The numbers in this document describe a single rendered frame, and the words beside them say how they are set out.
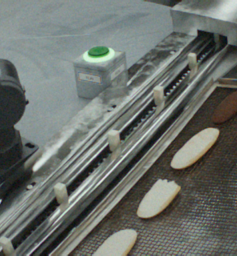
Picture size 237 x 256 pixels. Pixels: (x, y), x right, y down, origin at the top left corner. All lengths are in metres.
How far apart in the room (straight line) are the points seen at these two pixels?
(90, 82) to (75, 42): 0.27
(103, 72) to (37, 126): 0.15
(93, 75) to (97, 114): 0.11
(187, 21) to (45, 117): 0.36
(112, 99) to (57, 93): 0.16
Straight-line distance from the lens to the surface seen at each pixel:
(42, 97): 1.15
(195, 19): 1.21
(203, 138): 0.83
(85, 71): 1.08
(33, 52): 1.34
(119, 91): 1.04
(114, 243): 0.68
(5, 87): 0.87
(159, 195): 0.74
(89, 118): 0.98
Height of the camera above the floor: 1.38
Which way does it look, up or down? 33 degrees down
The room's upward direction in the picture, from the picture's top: 7 degrees counter-clockwise
